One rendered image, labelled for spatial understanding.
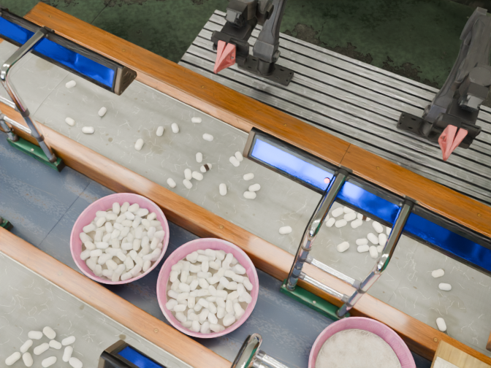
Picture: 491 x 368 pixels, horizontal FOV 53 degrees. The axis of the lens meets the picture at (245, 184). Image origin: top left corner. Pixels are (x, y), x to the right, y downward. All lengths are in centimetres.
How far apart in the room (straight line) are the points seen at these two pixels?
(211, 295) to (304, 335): 27
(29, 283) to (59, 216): 24
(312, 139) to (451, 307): 62
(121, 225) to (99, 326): 28
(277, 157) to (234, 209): 35
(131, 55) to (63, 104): 28
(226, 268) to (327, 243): 29
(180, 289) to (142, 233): 20
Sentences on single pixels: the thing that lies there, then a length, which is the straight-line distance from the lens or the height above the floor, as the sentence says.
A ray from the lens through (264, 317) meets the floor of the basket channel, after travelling 139.
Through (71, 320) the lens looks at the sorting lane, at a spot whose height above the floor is 74.
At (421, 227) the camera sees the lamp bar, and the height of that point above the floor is 108.
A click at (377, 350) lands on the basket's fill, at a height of 73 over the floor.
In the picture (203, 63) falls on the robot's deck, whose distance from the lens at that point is 183.
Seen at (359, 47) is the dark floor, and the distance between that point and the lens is 292.
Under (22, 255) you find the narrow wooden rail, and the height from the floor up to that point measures 76.
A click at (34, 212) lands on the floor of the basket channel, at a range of 159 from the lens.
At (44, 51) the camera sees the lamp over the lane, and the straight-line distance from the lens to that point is 139.
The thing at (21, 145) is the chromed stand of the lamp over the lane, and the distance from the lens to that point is 168.
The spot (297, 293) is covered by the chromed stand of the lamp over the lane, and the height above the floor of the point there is 71.
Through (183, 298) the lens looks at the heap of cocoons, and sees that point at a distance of 133.
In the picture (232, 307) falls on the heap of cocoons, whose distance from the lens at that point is 133.
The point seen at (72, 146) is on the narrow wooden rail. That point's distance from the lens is 157.
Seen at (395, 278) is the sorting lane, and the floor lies 74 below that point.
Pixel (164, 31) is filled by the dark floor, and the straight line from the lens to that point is 291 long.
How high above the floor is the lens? 202
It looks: 62 degrees down
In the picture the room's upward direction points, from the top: 4 degrees clockwise
